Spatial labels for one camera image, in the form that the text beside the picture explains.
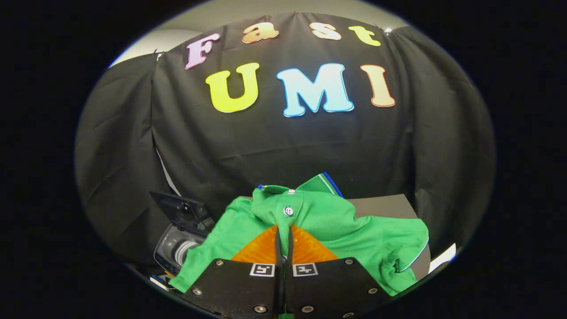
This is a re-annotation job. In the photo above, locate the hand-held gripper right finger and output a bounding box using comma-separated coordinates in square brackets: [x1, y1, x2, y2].
[283, 225, 392, 319]

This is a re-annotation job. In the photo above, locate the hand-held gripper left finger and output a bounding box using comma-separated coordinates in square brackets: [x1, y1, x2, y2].
[182, 225, 284, 319]

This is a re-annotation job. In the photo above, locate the green polo shirt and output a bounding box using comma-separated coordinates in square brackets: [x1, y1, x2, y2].
[169, 172, 429, 296]

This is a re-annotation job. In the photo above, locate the grey washing machine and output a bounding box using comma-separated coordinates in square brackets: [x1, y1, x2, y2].
[153, 224, 213, 277]

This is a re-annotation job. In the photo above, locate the dark washing machine lid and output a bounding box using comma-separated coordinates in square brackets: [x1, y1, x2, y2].
[149, 191, 216, 237]

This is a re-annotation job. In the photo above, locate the small white object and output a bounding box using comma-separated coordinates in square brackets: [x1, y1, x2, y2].
[149, 275, 171, 292]

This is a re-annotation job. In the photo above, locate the white paper sheet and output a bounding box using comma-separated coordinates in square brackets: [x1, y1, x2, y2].
[427, 243, 457, 273]

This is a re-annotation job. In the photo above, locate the black backdrop cloth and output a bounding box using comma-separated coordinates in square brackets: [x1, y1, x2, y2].
[74, 12, 496, 266]

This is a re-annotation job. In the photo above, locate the beige cabinet with dark frame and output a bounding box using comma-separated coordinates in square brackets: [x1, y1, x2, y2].
[346, 194, 431, 280]

